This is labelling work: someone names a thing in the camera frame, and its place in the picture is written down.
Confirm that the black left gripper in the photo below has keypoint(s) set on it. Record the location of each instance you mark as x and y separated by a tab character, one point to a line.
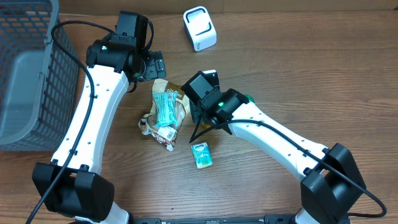
155	66

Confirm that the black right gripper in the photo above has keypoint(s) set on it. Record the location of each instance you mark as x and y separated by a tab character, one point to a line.
199	114

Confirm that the brown Panera snack bag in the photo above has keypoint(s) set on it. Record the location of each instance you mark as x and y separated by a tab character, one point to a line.
181	105

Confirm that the teal wipes packet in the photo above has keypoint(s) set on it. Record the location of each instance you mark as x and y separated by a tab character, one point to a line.
165	108

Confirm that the green white tissue pack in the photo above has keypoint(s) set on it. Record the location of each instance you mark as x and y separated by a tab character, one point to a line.
202	156

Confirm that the small brown snack packet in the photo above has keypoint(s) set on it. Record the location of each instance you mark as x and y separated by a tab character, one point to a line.
165	135

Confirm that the green lid glass jar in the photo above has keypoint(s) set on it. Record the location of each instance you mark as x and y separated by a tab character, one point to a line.
249	99

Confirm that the yellow drink bottle silver cap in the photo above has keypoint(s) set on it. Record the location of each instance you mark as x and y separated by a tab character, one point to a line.
205	125

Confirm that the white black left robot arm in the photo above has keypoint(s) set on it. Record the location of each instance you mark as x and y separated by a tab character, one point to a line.
71	183

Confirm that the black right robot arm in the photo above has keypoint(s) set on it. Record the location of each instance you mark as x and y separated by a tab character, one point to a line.
330	181

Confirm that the white black barcode scanner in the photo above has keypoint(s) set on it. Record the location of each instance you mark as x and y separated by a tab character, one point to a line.
200	28

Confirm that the grey plastic mesh basket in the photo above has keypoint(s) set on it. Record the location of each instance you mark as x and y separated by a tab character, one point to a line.
38	78

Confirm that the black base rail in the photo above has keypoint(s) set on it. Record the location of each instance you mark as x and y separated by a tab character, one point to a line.
217	221

